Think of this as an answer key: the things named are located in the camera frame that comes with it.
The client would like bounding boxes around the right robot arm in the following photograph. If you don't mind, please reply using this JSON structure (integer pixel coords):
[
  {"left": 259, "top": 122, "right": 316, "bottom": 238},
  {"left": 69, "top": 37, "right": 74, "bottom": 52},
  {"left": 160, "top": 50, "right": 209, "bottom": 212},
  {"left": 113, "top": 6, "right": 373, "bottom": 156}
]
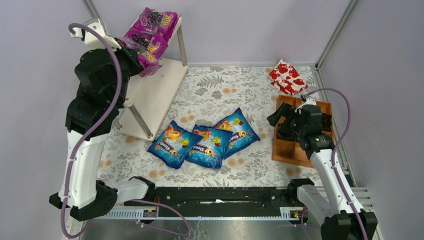
[{"left": 267, "top": 97, "right": 378, "bottom": 240}]

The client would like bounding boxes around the purple candy bag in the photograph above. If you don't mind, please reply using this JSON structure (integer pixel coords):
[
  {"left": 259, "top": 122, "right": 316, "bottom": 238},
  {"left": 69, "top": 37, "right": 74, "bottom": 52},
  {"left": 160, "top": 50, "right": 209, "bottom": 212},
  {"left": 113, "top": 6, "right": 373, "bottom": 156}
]
[
  {"left": 119, "top": 37, "right": 162, "bottom": 77},
  {"left": 133, "top": 7, "right": 179, "bottom": 40},
  {"left": 122, "top": 27, "right": 169, "bottom": 60}
]

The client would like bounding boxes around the wooden compartment tray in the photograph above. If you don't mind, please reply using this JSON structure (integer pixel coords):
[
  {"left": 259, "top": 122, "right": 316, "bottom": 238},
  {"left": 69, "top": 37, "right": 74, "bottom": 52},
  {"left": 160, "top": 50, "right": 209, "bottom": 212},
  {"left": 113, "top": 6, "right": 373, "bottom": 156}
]
[{"left": 271, "top": 95, "right": 336, "bottom": 168}]

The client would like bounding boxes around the floral table mat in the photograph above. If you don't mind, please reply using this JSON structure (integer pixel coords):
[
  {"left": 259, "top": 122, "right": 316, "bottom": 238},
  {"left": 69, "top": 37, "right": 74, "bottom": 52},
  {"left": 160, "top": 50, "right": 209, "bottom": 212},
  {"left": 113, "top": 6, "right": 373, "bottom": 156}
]
[{"left": 97, "top": 66, "right": 322, "bottom": 187}]

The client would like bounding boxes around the blue candy bag middle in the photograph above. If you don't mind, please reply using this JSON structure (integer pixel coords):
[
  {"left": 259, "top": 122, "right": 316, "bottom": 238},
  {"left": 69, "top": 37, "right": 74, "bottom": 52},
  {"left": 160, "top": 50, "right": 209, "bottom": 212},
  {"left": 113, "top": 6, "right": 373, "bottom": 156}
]
[{"left": 186, "top": 124, "right": 233, "bottom": 169}]

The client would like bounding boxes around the blue candy bag left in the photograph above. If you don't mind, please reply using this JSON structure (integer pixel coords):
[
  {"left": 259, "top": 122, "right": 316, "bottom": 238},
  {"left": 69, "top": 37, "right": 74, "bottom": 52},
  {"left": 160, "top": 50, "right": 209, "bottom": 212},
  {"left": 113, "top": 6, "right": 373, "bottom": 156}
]
[{"left": 147, "top": 120, "right": 203, "bottom": 169}]

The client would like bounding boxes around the blue candy bag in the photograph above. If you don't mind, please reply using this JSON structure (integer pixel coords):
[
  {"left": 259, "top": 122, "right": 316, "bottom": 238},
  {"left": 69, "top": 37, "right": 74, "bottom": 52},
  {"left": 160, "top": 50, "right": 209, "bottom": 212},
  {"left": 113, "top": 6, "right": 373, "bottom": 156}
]
[
  {"left": 147, "top": 120, "right": 203, "bottom": 169},
  {"left": 186, "top": 124, "right": 233, "bottom": 169},
  {"left": 214, "top": 107, "right": 260, "bottom": 159}
]

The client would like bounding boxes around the black orange rolled item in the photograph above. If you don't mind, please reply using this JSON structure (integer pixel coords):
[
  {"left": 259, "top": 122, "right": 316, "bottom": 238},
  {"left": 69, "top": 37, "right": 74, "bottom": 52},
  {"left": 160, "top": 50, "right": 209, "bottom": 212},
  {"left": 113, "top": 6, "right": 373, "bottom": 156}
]
[{"left": 321, "top": 113, "right": 333, "bottom": 132}]

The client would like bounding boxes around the aluminium frame post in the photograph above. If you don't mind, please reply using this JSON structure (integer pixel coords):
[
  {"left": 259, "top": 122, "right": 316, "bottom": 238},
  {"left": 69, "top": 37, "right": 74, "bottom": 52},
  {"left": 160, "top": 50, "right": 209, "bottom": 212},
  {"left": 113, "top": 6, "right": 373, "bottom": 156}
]
[{"left": 315, "top": 0, "right": 360, "bottom": 69}]

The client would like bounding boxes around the white two-tier shelf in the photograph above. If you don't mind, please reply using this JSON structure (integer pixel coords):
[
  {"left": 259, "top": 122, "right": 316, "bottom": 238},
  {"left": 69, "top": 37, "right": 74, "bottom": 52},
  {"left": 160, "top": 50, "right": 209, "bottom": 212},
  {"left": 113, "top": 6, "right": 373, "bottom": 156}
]
[{"left": 113, "top": 17, "right": 189, "bottom": 141}]

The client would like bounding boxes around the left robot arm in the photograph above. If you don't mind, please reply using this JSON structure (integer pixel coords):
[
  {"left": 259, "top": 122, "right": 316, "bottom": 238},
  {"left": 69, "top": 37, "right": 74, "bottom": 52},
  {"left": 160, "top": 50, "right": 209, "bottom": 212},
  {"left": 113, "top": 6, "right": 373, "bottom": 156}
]
[{"left": 49, "top": 18, "right": 155, "bottom": 222}]

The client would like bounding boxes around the blue candy bag right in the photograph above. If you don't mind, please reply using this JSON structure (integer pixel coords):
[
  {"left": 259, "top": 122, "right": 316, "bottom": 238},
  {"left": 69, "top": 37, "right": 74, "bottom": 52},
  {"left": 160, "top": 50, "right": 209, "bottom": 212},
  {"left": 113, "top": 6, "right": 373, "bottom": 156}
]
[{"left": 214, "top": 107, "right": 260, "bottom": 159}]

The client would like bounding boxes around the red poppy folded cloth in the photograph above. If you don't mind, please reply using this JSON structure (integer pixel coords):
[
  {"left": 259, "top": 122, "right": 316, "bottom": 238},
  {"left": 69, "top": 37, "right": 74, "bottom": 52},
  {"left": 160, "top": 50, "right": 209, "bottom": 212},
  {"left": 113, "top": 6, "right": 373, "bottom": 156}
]
[{"left": 268, "top": 59, "right": 309, "bottom": 96}]

